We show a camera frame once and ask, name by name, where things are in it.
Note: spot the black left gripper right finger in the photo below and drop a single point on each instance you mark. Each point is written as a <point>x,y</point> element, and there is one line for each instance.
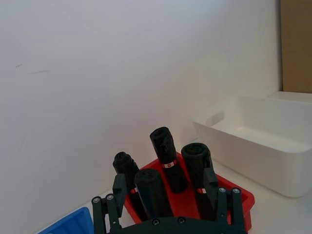
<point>211,187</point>

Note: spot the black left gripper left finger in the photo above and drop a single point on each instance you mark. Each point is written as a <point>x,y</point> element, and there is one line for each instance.
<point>120,192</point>

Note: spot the slim black bag roll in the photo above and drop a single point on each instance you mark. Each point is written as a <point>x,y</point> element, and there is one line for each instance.
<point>125,163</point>

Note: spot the thick black bag roll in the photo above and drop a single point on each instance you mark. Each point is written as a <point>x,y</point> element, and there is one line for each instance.
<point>195,161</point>

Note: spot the red plastic tray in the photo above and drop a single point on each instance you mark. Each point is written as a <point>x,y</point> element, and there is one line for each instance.
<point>181,202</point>

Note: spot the black bag roll white band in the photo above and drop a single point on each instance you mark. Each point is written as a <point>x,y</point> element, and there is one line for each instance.
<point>168,156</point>

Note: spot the blue plastic tray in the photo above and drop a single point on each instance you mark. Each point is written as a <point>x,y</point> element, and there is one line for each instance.
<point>73,223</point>

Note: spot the white plastic bin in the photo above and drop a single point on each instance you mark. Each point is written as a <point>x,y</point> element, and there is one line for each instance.
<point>258,148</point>

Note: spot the brown cardboard panel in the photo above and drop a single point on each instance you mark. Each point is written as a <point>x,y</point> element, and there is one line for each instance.
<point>296,46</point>

